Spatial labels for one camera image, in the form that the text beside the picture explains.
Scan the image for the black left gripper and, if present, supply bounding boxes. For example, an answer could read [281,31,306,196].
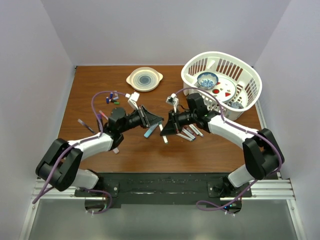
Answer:
[118,103,163,133]

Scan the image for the white marker green cap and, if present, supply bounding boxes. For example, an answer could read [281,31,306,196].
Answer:
[176,133,194,142]

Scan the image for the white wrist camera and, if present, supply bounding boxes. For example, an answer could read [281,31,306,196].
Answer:
[165,93,179,113]
[125,92,140,110]

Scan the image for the pink highlighter pen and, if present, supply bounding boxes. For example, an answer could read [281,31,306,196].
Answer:
[99,110,109,120]

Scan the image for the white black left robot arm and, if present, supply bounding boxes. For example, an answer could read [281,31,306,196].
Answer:
[35,105,164,196]

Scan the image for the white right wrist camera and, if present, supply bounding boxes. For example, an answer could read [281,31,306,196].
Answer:
[165,93,179,113]

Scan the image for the white marker dark blue cap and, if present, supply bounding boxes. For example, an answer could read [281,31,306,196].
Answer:
[182,128,196,140]

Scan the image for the white pen lavender cap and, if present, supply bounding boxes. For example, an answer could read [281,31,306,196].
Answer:
[194,127,204,137]

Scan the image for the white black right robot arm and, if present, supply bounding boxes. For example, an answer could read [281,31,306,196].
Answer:
[160,93,284,197]

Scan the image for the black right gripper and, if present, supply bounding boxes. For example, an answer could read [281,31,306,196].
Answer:
[160,109,197,137]

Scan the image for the white plastic basket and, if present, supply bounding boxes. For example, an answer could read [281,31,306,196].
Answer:
[180,51,263,121]

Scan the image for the blue white bowl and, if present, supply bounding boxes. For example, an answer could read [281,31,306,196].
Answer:
[197,72,219,89]

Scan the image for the small blue patterned dish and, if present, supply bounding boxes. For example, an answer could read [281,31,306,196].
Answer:
[231,101,244,109]

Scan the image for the red transparent pen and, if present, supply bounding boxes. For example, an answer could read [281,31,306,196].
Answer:
[188,126,198,136]

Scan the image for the black purple highlighter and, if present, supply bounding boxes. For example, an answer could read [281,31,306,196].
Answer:
[96,113,103,131]

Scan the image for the white plate red shapes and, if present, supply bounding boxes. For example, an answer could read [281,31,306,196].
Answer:
[210,77,237,103]

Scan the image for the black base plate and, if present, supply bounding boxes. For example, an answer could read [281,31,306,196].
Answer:
[74,172,252,213]

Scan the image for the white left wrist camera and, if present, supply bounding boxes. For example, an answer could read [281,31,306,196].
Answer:
[125,92,140,110]

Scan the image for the cream plate with spiral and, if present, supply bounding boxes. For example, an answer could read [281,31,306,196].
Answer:
[126,67,163,92]

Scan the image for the light blue highlighter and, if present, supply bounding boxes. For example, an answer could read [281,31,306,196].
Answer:
[143,125,156,138]

